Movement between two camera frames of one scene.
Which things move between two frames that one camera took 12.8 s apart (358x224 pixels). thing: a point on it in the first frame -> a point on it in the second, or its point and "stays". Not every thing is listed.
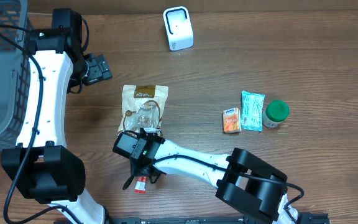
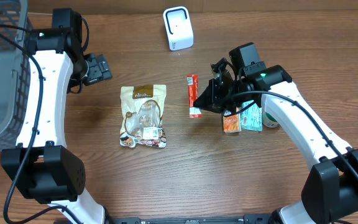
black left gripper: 99,69 stays
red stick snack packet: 140,185 -> 192,89
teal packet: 252,111 stays
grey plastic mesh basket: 5,72 stays
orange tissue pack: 232,121 stays
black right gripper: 137,172 -> 212,99
